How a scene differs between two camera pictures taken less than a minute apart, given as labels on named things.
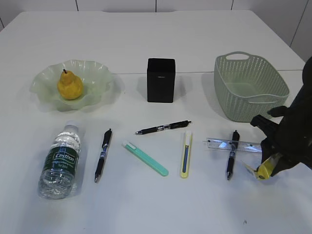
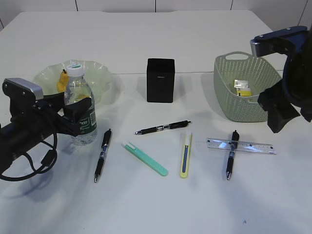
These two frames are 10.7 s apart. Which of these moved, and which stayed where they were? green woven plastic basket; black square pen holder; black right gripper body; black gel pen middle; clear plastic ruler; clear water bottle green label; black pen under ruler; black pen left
Moved: black right gripper body; clear water bottle green label
Stayed: black gel pen middle; black pen under ruler; clear plastic ruler; black square pen holder; green woven plastic basket; black pen left
